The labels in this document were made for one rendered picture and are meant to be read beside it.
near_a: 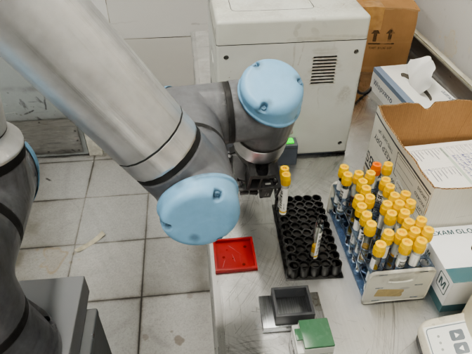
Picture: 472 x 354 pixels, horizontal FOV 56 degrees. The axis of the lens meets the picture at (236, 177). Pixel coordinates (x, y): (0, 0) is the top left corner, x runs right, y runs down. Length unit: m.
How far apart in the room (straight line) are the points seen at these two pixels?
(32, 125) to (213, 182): 2.14
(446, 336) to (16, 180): 0.57
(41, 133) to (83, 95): 2.16
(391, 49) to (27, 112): 1.76
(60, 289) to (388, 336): 0.47
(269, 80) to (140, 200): 1.73
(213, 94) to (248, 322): 0.34
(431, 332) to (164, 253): 1.41
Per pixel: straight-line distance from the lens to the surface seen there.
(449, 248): 0.75
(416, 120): 0.94
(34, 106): 2.43
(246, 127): 0.52
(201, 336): 1.69
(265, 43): 0.83
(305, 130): 0.94
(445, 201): 0.74
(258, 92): 0.50
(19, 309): 0.57
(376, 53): 1.33
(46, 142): 2.54
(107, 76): 0.34
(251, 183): 0.68
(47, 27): 0.33
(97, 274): 1.93
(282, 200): 0.77
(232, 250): 0.76
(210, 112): 0.50
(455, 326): 0.68
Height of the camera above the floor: 1.45
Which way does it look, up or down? 40 degrees down
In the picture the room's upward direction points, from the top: straight up
